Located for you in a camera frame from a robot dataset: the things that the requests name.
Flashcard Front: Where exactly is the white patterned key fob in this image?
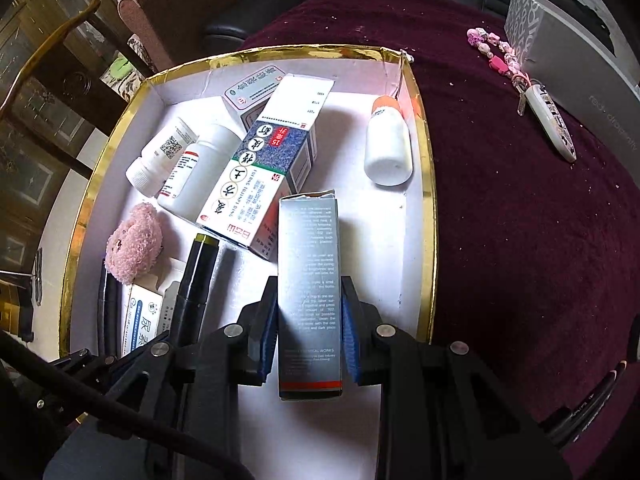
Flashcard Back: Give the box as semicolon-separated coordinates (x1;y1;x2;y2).
525;85;577;163

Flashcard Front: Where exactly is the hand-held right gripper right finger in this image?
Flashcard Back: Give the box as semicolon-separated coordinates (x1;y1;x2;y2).
340;275;573;480

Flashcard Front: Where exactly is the black cable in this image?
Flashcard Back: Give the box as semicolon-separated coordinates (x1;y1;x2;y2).
0;330;256;480

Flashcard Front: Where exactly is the black marker lilac tip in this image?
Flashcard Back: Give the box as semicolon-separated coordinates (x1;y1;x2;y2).
112;280;127;357

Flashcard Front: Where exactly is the brown upholstered chair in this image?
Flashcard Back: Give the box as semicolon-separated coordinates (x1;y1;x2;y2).
117;0;313;72

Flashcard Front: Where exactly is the black marker cream end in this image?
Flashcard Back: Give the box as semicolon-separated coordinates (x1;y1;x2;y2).
542;360;628;436

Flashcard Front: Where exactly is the floral cushion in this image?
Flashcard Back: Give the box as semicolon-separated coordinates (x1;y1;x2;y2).
100;35;161;106

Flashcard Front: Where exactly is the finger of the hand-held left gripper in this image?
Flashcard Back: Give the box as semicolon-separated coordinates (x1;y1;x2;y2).
100;344;153;396
47;349;118;378

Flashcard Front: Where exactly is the black marker purple end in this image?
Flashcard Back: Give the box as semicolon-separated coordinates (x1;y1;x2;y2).
101;258;116;357

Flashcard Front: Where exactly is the maroon velvet tablecloth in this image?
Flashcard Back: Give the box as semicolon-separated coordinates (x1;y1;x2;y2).
240;0;640;480

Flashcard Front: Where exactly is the thin black pen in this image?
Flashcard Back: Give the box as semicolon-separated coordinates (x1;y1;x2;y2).
547;395;608;447

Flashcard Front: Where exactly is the silver grey gift box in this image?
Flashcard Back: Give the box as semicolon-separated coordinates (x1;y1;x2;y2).
504;0;640;186

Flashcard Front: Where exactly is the white carton blue print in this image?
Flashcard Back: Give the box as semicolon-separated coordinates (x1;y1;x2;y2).
120;280;182;358

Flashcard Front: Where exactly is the pink fluffy puff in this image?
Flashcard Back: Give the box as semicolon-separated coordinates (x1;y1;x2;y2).
105;202;166;283

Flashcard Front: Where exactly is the black marker olive end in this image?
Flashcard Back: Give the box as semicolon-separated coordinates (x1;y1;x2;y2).
169;234;221;347

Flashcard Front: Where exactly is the large blue speckled carton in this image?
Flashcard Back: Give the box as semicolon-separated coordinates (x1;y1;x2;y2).
197;75;336;262

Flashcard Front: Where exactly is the wooden chair curved back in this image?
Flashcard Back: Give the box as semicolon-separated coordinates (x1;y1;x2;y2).
0;0;133;181

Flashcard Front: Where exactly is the printed carton with torn top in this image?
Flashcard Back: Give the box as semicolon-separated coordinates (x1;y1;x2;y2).
277;190;346;401

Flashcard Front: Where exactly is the pale green object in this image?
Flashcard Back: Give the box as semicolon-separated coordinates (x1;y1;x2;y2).
102;56;134;81

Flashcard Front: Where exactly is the white pill bottle red label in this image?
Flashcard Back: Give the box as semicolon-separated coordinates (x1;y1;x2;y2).
156;122;246;223

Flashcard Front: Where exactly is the white carton green oval label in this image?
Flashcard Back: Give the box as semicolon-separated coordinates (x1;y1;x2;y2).
222;65;303;132

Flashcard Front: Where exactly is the pink bead charm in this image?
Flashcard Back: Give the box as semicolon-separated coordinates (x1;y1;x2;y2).
466;27;532;93

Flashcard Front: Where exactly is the white bottle with square code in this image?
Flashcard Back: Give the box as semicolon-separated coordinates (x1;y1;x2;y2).
125;117;201;197

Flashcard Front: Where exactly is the gold-rimmed white box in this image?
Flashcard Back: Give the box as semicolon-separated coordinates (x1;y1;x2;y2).
59;46;436;361

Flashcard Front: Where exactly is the dark glass-door cabinet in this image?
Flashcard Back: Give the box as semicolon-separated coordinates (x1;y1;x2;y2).
0;0;126;271

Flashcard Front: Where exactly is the white bottle with orange cap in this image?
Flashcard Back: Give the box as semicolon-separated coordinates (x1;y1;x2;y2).
364;96;414;187

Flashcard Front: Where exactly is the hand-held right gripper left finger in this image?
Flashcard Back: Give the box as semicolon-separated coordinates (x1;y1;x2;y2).
42;276;279;480

